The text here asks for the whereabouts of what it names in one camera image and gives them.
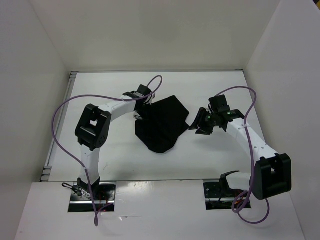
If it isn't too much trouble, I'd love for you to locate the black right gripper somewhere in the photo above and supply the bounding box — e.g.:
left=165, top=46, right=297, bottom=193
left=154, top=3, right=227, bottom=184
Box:
left=188, top=107, right=218, bottom=136

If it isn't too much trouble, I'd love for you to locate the black skirt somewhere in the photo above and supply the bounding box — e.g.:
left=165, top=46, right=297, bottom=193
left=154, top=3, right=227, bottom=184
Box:
left=135, top=95, right=190, bottom=154

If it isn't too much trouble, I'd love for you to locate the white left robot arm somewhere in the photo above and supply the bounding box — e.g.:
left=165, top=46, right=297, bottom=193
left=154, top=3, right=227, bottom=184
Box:
left=75, top=90, right=155, bottom=200

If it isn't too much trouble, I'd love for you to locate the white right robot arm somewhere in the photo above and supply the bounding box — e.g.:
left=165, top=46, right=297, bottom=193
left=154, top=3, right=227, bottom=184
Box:
left=189, top=107, right=292, bottom=200

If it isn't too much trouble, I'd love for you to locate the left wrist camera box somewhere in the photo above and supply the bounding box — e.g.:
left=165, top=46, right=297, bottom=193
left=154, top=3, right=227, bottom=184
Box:
left=136, top=84, right=156, bottom=105

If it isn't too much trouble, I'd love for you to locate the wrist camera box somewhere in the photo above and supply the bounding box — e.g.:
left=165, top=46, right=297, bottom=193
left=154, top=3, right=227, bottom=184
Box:
left=209, top=94, right=230, bottom=113
left=136, top=84, right=156, bottom=105

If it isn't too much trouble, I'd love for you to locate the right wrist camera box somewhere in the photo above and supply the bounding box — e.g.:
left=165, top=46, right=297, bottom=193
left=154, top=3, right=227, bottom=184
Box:
left=209, top=94, right=230, bottom=113

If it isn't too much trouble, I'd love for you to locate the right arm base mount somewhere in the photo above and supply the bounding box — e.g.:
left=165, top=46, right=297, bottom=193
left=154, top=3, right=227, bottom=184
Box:
left=203, top=180, right=243, bottom=211

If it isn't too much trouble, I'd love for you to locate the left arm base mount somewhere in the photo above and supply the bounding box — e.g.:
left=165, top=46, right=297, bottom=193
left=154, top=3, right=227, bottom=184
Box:
left=62, top=181, right=118, bottom=213

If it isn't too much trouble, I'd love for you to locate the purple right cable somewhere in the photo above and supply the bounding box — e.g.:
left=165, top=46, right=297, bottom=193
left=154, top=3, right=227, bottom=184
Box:
left=213, top=86, right=271, bottom=223

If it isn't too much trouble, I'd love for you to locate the purple cable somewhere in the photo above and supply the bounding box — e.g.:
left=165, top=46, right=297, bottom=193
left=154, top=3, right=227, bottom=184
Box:
left=213, top=86, right=271, bottom=223
left=52, top=75, right=165, bottom=227

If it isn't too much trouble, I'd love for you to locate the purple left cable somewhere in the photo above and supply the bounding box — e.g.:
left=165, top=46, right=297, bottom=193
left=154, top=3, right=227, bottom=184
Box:
left=52, top=75, right=165, bottom=227

